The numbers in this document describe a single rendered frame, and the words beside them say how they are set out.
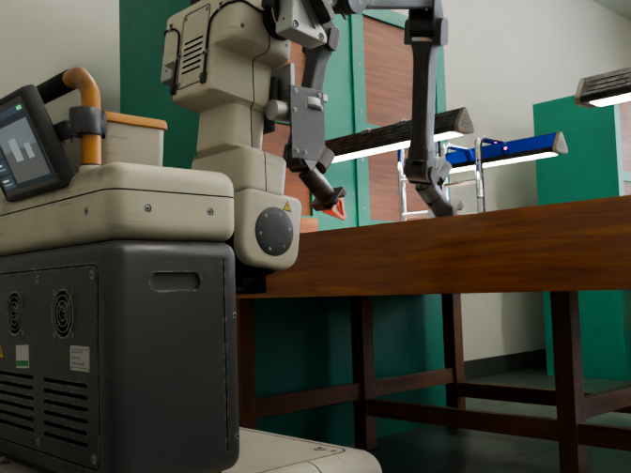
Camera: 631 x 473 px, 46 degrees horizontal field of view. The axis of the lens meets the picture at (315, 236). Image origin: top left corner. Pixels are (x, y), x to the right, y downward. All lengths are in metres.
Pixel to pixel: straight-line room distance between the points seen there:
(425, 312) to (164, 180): 2.19
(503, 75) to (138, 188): 4.52
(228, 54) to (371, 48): 1.64
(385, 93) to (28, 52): 1.44
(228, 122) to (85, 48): 1.76
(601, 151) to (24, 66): 3.35
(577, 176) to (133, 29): 3.03
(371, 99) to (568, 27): 3.62
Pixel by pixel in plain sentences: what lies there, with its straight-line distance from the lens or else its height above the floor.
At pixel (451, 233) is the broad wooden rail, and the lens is 1.77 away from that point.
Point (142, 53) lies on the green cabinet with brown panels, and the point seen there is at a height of 1.49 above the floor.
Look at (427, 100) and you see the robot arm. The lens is 1.98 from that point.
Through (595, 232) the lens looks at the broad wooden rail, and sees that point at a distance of 1.59.
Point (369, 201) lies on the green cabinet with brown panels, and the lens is 2.98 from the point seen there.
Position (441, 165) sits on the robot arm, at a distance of 2.10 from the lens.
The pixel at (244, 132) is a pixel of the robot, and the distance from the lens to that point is 1.59.
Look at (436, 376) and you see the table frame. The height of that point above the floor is 0.23.
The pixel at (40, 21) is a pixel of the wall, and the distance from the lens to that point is 3.24.
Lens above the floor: 0.60
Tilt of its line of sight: 4 degrees up
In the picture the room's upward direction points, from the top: 2 degrees counter-clockwise
